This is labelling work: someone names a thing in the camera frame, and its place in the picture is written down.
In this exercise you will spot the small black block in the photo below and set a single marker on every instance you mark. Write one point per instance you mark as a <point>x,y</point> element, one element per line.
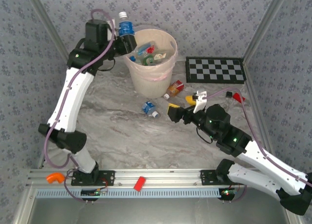
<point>229,94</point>

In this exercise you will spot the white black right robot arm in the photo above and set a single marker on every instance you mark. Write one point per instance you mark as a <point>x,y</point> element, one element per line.
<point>268,160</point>

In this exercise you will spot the small circuit board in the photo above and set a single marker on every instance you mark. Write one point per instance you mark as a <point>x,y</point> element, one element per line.
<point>228,192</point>
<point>93,192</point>

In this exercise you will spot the cream plastic bin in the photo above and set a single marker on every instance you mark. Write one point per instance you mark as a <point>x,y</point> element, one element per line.
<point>146,85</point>

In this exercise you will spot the red plastic block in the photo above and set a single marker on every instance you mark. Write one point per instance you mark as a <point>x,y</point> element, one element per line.
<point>139,183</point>
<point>239,97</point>

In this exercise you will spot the blue label bottle white cap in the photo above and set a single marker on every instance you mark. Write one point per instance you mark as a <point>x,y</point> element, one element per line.
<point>126,28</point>

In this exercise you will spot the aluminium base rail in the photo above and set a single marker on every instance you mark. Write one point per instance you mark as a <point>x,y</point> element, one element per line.
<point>158,175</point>

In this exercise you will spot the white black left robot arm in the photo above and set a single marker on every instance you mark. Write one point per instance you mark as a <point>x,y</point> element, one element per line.
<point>70,99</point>

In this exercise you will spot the black white checkerboard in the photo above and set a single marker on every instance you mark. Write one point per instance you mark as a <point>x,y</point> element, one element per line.
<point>214,70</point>

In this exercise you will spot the crushed blue label bottle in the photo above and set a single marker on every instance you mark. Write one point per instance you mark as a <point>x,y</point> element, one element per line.
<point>148,107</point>

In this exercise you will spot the orange juice bottle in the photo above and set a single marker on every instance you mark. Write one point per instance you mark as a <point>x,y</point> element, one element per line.
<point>171,89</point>

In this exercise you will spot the aluminium frame post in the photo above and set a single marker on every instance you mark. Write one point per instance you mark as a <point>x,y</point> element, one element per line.
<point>267,25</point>
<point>48,26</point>

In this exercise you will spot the clear bottle blue cap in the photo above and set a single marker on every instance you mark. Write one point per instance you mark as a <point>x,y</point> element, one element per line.
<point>132,58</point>

